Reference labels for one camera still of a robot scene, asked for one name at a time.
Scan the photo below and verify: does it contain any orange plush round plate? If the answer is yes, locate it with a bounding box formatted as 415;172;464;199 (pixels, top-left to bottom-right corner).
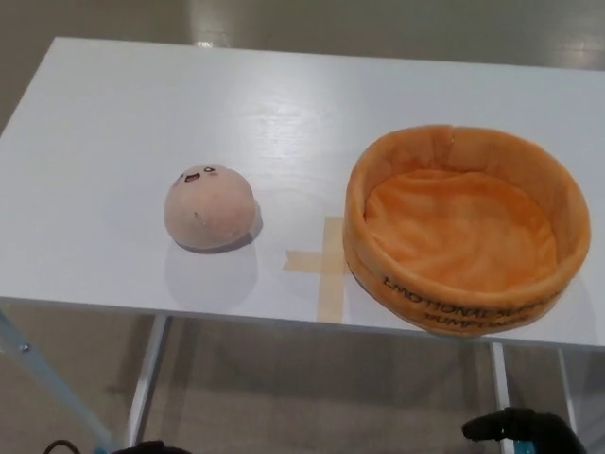
343;123;593;339

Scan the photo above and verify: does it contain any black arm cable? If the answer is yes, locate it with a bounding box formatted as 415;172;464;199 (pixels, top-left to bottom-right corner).
44;439;98;454

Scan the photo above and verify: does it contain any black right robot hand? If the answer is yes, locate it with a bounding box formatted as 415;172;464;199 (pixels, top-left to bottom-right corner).
461;409;583;454

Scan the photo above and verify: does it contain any pink round plush toy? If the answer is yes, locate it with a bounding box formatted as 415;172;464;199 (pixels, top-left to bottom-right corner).
164;160;259;248

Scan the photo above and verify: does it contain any short masking tape strip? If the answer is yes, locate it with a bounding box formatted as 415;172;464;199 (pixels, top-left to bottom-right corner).
283;248;352;275

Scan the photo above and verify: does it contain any light blue metal bar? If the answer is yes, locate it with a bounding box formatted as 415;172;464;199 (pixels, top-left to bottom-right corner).
0;307;117;454

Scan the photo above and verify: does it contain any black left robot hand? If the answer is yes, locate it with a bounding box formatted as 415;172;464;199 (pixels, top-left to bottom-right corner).
121;439;167;454

